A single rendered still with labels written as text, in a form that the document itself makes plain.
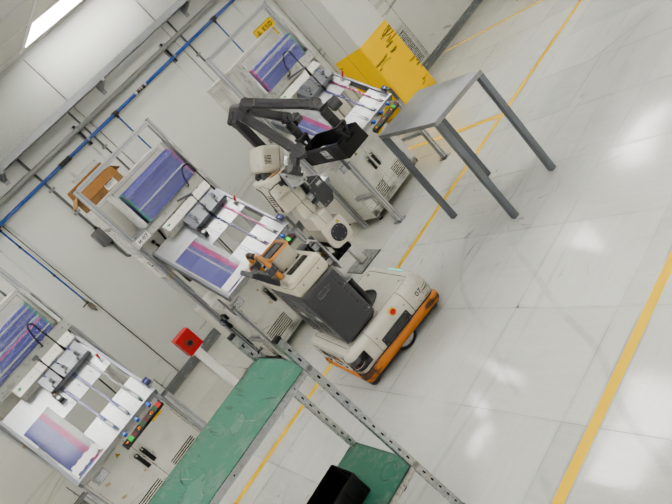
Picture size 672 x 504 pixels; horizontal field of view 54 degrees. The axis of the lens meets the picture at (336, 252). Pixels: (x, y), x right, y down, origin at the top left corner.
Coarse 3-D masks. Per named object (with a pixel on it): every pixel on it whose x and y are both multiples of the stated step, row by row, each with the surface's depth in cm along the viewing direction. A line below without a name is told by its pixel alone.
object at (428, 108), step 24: (480, 72) 389; (432, 96) 418; (456, 96) 383; (408, 120) 417; (432, 120) 383; (456, 144) 385; (528, 144) 409; (408, 168) 450; (480, 168) 392; (552, 168) 414; (432, 192) 456
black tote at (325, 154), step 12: (324, 132) 405; (360, 132) 367; (312, 144) 416; (324, 144) 419; (336, 144) 362; (348, 144) 364; (360, 144) 367; (312, 156) 402; (324, 156) 389; (336, 156) 376; (348, 156) 364
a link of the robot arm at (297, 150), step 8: (240, 104) 356; (240, 112) 356; (248, 112) 363; (240, 120) 363; (248, 120) 357; (256, 120) 358; (256, 128) 357; (264, 128) 357; (272, 136) 357; (280, 136) 357; (280, 144) 357; (288, 144) 354; (296, 144) 354; (296, 152) 354; (304, 152) 354
